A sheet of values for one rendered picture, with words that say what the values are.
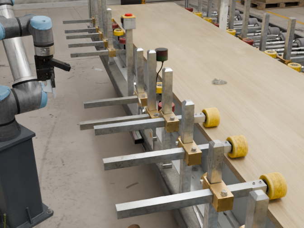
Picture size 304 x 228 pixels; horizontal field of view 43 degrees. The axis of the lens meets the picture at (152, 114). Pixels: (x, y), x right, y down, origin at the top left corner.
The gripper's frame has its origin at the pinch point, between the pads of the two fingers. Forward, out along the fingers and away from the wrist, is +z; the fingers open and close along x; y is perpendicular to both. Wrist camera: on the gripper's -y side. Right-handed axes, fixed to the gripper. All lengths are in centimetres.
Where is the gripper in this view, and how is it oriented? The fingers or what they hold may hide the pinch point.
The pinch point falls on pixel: (54, 93)
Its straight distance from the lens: 194.9
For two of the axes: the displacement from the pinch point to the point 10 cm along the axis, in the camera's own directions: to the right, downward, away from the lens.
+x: 3.0, 4.2, -8.6
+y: -9.5, 1.3, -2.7
